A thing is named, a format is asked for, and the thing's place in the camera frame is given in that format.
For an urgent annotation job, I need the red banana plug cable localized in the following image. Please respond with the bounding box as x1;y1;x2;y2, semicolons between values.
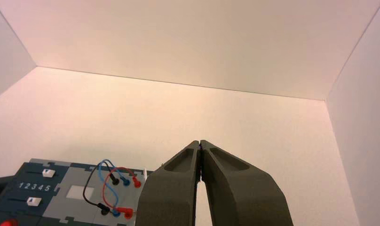
103;167;143;220

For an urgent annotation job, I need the blue and grey task board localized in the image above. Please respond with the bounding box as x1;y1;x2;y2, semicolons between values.
0;158;154;226

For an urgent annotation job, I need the blue banana plug cable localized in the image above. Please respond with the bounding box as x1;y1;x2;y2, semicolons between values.
98;159;130;218

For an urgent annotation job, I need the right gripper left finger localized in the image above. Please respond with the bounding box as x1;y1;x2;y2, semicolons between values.
136;140;201;226

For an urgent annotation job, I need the black banana plug cable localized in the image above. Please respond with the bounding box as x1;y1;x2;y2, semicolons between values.
82;161;120;217

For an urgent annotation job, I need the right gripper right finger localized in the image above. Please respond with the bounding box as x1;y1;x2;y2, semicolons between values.
200;140;294;226

